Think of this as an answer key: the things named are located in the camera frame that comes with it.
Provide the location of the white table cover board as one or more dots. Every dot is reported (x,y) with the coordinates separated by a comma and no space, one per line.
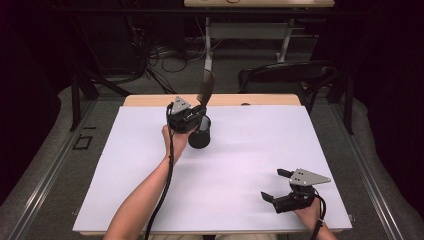
(233,166)

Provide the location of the black comb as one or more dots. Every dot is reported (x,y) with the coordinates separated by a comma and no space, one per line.
(207,86)

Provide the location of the black chair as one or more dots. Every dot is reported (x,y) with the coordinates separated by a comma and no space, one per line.
(283,71)

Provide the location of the person's right hand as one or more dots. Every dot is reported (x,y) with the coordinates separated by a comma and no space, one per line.
(311,215)

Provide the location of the light wooden table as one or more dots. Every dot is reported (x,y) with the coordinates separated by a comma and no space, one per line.
(233,100)

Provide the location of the metal floor rail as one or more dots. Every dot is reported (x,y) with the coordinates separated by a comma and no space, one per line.
(366,180)
(46,180)

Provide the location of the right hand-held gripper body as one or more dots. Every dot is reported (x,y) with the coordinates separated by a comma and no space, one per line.
(306,178)

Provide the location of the black metal stand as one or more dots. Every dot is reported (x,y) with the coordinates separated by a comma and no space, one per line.
(75,100)
(348,110)

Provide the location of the black mesh pen cup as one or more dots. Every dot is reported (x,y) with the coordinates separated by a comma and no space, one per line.
(200,138)

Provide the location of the white-legged wooden desk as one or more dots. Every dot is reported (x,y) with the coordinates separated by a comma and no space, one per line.
(207,50)

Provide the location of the dark curtain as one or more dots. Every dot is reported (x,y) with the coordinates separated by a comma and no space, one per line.
(26,100)
(393,100)

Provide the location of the person's left hand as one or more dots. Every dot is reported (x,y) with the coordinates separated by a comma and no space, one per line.
(180,143)

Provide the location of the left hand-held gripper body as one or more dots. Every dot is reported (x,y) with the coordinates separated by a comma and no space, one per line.
(180,118)

